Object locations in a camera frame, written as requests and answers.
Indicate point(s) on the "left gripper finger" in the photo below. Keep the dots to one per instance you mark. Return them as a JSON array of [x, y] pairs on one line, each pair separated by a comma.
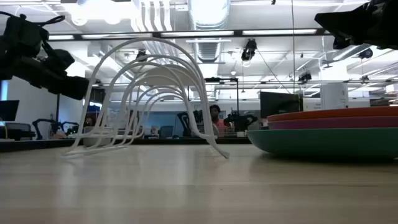
[[70, 88]]

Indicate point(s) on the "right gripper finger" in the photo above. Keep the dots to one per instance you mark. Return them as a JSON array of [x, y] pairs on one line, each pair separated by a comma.
[[342, 43], [345, 20]]

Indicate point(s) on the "plain orange plate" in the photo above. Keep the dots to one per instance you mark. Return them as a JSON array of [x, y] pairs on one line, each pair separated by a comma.
[[342, 112]]

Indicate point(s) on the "purple plate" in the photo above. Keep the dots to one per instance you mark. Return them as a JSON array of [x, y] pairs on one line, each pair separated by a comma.
[[342, 123]]

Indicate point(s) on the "large green plate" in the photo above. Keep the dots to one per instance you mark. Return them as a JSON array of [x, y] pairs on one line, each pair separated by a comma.
[[326, 141]]

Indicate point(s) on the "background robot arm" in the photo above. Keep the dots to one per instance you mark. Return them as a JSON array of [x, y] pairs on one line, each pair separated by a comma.
[[186, 121], [242, 121], [46, 124]]

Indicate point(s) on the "small dark screen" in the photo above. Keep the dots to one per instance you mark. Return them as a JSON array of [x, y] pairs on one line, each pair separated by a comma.
[[8, 110]]

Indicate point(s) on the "white pillar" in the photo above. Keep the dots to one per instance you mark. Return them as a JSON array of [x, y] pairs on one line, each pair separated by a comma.
[[334, 96]]

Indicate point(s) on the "grey white timer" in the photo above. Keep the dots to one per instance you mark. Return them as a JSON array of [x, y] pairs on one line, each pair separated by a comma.
[[90, 140]]

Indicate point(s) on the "large black monitor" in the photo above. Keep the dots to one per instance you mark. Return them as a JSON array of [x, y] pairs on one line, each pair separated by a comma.
[[280, 104]]

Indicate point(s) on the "person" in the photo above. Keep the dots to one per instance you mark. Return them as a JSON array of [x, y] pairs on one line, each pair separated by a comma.
[[217, 121]]

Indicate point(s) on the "black ceiling camera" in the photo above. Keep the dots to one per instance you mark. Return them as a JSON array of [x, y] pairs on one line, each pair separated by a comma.
[[366, 53], [248, 49], [304, 77], [141, 55]]

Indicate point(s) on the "black gantry frame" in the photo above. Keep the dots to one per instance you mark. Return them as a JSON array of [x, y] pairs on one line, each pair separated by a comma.
[[58, 115], [237, 93]]

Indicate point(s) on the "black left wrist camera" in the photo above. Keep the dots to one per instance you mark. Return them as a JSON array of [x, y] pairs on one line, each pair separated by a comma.
[[25, 34]]

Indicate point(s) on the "black aluminium table frame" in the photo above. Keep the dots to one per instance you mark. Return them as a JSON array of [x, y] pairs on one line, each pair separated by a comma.
[[31, 144]]

